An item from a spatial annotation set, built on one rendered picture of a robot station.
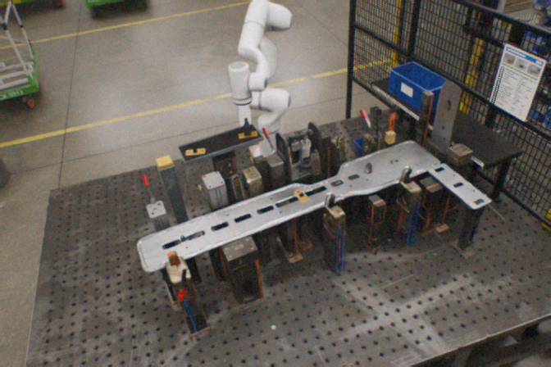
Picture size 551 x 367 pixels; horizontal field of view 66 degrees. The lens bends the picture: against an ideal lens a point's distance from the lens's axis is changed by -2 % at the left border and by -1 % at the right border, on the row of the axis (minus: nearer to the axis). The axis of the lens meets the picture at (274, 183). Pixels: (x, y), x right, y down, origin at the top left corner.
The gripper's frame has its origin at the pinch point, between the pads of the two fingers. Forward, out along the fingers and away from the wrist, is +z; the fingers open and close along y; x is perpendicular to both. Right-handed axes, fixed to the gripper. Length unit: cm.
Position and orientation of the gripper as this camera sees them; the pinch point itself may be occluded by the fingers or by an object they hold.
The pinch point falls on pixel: (247, 130)
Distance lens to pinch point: 196.9
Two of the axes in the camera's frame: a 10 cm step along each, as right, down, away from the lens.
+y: 1.6, 6.4, -7.5
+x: 9.8, -1.6, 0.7
